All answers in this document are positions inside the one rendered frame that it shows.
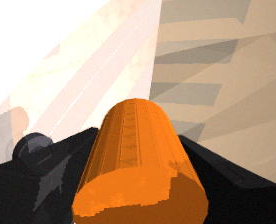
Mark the orange knob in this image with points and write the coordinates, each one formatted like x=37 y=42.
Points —
x=138 y=172

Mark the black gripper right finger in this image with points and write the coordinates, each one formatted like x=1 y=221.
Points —
x=235 y=195

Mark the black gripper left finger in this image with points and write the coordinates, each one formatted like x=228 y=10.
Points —
x=39 y=188

